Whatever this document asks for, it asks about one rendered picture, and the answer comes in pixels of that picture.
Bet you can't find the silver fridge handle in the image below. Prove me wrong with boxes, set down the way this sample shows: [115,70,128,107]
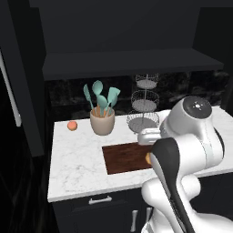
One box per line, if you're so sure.
[0,49,23,128]

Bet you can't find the brown wooden cutting board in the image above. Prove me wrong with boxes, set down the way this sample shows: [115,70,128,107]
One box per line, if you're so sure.
[101,142,157,176]

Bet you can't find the teal narrow spatula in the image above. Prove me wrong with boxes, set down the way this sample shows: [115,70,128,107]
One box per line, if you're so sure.
[83,84,96,117]

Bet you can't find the teal large spoon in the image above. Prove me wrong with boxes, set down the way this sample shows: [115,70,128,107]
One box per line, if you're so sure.
[91,79,105,117]

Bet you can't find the three-tier wire stand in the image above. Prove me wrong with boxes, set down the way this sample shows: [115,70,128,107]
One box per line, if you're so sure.
[126,72,161,135]

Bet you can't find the teal wide spatula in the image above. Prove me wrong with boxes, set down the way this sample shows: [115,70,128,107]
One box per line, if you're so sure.
[105,86,122,117]

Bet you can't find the beige utensil pot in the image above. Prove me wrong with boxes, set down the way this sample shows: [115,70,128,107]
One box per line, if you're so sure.
[89,106,117,137]

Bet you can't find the black cupboard door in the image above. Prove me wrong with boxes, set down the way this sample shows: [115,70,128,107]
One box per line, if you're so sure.
[54,208,144,233]

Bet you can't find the teal small spoon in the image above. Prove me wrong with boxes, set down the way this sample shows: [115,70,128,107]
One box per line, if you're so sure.
[96,95,109,118]

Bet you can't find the orange croissant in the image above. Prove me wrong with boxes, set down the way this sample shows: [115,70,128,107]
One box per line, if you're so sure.
[145,152,153,166]

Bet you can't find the silver cupboard door handle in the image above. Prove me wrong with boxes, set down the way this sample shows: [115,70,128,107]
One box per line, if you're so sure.
[129,209,139,233]
[145,207,153,226]

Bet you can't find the black fridge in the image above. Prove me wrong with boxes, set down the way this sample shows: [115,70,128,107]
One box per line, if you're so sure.
[0,0,47,233]

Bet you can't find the black upper cabinet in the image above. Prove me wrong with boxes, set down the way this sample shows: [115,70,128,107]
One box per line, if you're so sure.
[28,0,226,82]

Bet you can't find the black drawer front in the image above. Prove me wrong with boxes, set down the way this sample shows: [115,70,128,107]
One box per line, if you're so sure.
[52,188,144,215]

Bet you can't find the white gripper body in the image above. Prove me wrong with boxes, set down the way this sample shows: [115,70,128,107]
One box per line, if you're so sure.
[137,127,162,147]

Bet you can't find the silver drawer handle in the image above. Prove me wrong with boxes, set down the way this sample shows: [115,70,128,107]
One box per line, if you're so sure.
[87,195,114,206]

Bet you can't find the orange round pastry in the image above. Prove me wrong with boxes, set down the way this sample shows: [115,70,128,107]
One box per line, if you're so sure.
[66,120,79,132]

